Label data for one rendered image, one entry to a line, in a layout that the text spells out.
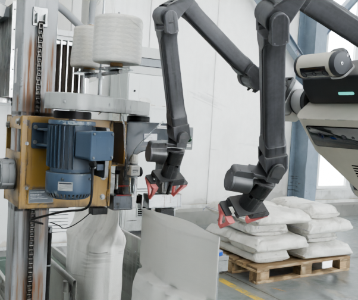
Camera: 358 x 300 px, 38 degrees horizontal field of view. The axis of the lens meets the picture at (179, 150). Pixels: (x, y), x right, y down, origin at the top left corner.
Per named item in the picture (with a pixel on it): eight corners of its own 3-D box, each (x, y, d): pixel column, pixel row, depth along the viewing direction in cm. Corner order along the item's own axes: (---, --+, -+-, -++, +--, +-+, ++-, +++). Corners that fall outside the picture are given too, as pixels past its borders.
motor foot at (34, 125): (74, 150, 170) (75, 124, 169) (38, 150, 164) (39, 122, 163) (65, 149, 178) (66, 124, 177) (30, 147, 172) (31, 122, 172)
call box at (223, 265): (228, 271, 200) (229, 255, 200) (211, 272, 196) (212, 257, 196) (216, 265, 207) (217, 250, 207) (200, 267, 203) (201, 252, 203)
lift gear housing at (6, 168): (15, 191, 174) (16, 158, 173) (-2, 191, 171) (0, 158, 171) (9, 187, 183) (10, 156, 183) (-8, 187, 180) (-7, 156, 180)
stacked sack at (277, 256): (291, 261, 468) (292, 248, 468) (253, 265, 446) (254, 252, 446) (247, 244, 525) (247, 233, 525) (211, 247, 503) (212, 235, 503)
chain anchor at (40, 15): (49, 26, 175) (50, 7, 174) (34, 24, 172) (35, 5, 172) (46, 27, 177) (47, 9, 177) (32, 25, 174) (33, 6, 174)
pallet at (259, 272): (349, 270, 504) (350, 255, 503) (256, 285, 440) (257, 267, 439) (289, 250, 574) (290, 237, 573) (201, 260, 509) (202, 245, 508)
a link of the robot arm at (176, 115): (179, 8, 154) (166, 8, 163) (161, 11, 152) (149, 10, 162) (193, 143, 168) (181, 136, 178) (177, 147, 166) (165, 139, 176)
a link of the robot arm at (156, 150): (190, 132, 167) (179, 126, 175) (157, 129, 162) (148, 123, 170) (184, 167, 170) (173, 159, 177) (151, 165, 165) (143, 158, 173)
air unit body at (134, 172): (141, 197, 187) (143, 155, 186) (129, 197, 185) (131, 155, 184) (135, 195, 191) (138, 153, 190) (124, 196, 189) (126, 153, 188)
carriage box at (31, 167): (110, 206, 187) (115, 120, 185) (15, 209, 170) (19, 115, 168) (86, 196, 208) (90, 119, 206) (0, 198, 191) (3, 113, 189)
